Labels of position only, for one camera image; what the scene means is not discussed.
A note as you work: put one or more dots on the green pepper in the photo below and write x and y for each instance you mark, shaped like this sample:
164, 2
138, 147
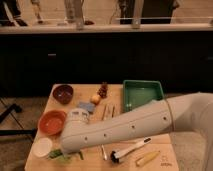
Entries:
57, 152

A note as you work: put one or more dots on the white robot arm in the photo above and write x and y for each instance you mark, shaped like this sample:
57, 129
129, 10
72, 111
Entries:
192, 112

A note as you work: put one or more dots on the red grape bunch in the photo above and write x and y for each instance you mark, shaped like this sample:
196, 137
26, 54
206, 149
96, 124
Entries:
102, 92

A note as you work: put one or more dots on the small yellow fruit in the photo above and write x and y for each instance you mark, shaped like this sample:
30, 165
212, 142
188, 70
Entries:
95, 99

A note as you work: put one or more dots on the wooden block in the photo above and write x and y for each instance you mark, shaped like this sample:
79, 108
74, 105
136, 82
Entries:
108, 112

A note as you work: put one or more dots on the blue sponge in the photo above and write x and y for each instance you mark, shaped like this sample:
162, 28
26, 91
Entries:
90, 107

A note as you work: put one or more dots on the green plastic tray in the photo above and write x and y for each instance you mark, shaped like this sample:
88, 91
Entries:
140, 92

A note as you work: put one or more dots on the dark brown bowl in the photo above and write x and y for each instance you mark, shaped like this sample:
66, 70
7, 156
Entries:
63, 93

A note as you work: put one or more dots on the orange bowl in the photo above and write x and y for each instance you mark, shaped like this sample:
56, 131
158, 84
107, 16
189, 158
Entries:
52, 122

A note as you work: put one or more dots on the black white brush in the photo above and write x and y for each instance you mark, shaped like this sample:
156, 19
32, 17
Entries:
115, 156

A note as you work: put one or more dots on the silver fork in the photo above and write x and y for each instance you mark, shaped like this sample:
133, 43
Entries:
105, 157

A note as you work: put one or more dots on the yellow corn cob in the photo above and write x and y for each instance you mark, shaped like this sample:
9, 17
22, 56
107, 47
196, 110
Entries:
147, 158

